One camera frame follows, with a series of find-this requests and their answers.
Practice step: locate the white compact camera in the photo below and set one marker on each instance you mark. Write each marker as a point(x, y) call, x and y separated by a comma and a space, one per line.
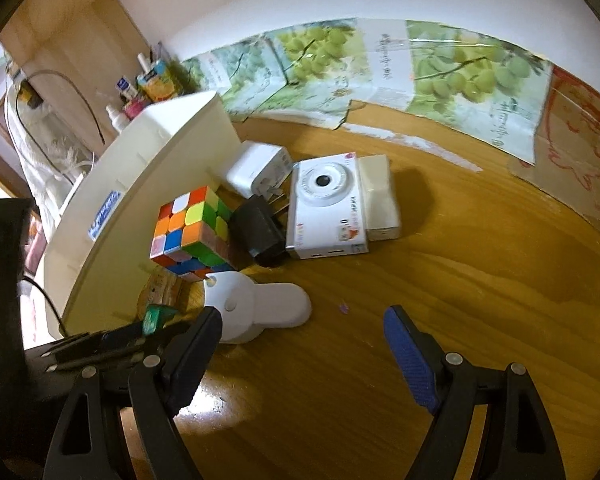
point(325, 205)

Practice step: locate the white paddle-shaped gadget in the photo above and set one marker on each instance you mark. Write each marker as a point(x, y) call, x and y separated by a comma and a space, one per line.
point(260, 305)

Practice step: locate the brown cardboard with drawing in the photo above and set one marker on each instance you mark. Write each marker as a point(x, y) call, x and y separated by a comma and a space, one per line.
point(575, 150)

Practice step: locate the white spray bottle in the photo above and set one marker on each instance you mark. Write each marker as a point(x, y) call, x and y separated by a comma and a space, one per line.
point(116, 117)

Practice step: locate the black wall charger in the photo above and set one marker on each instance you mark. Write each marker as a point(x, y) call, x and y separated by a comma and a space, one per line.
point(255, 230)

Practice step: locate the orange juice carton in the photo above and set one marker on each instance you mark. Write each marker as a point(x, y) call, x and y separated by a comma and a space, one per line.
point(160, 80)

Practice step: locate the white wall charger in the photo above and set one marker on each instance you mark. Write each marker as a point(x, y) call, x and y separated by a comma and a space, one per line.
point(255, 167)

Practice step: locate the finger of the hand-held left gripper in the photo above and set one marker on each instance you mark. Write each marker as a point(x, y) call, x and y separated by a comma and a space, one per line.
point(120, 338)

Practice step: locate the colourful puzzle cube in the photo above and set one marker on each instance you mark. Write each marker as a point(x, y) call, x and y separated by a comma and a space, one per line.
point(190, 232)

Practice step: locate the white plastic tray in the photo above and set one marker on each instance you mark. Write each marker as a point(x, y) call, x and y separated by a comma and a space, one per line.
point(145, 195)

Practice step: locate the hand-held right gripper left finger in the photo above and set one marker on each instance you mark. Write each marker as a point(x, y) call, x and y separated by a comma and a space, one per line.
point(195, 355)

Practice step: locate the grape print paper sheet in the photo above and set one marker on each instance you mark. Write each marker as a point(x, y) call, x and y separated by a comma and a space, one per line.
point(470, 80)
point(230, 75)
point(330, 60)

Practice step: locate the beige power bank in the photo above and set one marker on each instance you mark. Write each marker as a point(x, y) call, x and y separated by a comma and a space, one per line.
point(380, 200)

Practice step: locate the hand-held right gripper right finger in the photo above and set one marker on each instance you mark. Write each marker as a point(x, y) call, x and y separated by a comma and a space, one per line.
point(410, 360)

